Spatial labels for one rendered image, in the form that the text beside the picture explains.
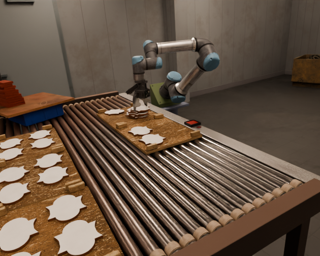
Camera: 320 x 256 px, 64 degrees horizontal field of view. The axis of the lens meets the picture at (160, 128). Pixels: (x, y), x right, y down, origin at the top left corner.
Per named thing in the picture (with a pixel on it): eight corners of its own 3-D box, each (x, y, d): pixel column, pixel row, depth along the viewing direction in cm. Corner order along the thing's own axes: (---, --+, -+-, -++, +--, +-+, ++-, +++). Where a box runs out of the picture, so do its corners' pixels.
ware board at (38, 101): (43, 94, 232) (42, 92, 232) (74, 99, 202) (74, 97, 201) (-19, 108, 197) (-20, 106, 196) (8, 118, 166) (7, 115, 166)
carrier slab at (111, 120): (138, 106, 209) (138, 104, 208) (163, 119, 175) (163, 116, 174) (96, 115, 193) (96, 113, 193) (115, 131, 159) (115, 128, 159)
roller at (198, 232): (73, 107, 236) (72, 102, 234) (216, 248, 75) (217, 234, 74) (68, 108, 234) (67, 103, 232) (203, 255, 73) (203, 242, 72)
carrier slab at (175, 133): (164, 119, 175) (164, 116, 174) (202, 137, 141) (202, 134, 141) (116, 131, 159) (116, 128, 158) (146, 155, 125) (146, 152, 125)
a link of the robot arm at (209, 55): (176, 91, 216) (218, 44, 176) (181, 106, 210) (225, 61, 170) (164, 89, 210) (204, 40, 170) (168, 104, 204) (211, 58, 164)
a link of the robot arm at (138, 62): (145, 56, 161) (132, 57, 160) (147, 73, 165) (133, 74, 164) (143, 55, 168) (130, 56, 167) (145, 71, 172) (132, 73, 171)
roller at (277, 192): (109, 100, 251) (108, 96, 250) (292, 204, 91) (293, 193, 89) (104, 101, 249) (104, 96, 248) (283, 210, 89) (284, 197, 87)
